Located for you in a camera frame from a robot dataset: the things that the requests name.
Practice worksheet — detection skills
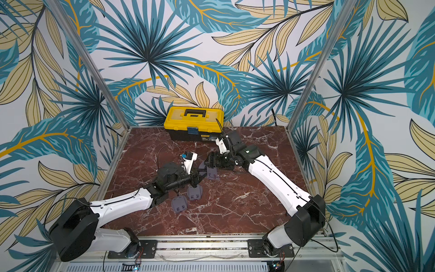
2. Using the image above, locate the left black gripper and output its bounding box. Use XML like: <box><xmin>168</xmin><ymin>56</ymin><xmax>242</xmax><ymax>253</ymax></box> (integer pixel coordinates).
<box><xmin>167</xmin><ymin>166</ymin><xmax>210</xmax><ymax>192</ymax></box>

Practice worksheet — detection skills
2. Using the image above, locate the lavender stand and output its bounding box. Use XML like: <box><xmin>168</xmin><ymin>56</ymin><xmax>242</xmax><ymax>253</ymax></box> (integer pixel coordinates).
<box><xmin>198</xmin><ymin>162</ymin><xmax>220</xmax><ymax>181</ymax></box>
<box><xmin>171</xmin><ymin>196</ymin><xmax>188</xmax><ymax>214</ymax></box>
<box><xmin>187</xmin><ymin>185</ymin><xmax>203</xmax><ymax>201</ymax></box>

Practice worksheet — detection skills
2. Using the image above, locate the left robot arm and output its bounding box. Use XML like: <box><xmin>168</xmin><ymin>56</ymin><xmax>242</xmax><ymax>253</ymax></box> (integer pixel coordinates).
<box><xmin>49</xmin><ymin>163</ymin><xmax>207</xmax><ymax>262</ymax></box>

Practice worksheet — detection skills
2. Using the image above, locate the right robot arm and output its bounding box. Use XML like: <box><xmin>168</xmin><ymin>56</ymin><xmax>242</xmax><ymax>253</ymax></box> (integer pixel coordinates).
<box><xmin>205</xmin><ymin>131</ymin><xmax>326</xmax><ymax>256</ymax></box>

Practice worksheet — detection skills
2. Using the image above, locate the yellow black toolbox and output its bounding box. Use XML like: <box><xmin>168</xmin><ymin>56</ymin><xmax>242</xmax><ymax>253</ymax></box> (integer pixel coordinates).
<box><xmin>164</xmin><ymin>107</ymin><xmax>224</xmax><ymax>142</ymax></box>

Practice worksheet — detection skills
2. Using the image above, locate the white perforated vent panel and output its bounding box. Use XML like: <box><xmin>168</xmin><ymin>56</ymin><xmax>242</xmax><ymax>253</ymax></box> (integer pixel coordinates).
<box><xmin>61</xmin><ymin>261</ymin><xmax>269</xmax><ymax>272</ymax></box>

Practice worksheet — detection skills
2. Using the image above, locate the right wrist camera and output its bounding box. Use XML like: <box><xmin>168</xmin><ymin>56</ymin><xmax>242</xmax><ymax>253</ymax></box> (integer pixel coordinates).
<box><xmin>215</xmin><ymin>138</ymin><xmax>229</xmax><ymax>155</ymax></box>

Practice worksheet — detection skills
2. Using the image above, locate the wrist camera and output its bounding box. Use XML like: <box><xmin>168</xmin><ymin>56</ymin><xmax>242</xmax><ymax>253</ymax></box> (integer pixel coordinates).
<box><xmin>181</xmin><ymin>152</ymin><xmax>198</xmax><ymax>175</ymax></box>
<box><xmin>215</xmin><ymin>138</ymin><xmax>229</xmax><ymax>155</ymax></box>

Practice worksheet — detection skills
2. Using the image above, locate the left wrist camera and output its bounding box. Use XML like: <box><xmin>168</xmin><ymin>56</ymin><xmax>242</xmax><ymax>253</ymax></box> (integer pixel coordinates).
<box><xmin>181</xmin><ymin>152</ymin><xmax>198</xmax><ymax>175</ymax></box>

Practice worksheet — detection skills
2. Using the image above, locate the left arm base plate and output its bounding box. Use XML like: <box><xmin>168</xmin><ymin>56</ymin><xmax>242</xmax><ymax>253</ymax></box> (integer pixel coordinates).
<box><xmin>108</xmin><ymin>240</ymin><xmax>157</xmax><ymax>259</ymax></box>

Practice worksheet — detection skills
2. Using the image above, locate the aluminium front rail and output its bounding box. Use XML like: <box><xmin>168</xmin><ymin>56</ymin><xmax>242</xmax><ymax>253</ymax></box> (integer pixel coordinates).
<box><xmin>75</xmin><ymin>234</ymin><xmax>344</xmax><ymax>262</ymax></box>

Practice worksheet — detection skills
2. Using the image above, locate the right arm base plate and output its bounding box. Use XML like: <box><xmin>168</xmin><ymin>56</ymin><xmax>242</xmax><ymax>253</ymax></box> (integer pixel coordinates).
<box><xmin>247</xmin><ymin>239</ymin><xmax>295</xmax><ymax>258</ymax></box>

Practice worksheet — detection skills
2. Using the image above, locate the left aluminium frame post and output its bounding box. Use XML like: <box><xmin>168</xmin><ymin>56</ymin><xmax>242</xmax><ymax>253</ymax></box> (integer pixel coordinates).
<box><xmin>46</xmin><ymin>0</ymin><xmax>130</xmax><ymax>130</ymax></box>

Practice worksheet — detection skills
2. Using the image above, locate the aluminium frame post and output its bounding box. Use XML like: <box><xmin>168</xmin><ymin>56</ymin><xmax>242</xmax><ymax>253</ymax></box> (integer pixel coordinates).
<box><xmin>287</xmin><ymin>1</ymin><xmax>356</xmax><ymax>134</ymax></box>
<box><xmin>46</xmin><ymin>0</ymin><xmax>130</xmax><ymax>130</ymax></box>

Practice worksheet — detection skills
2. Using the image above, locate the right aluminium frame post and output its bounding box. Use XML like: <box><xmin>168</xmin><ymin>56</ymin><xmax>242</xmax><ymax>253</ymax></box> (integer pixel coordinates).
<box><xmin>287</xmin><ymin>1</ymin><xmax>356</xmax><ymax>134</ymax></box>

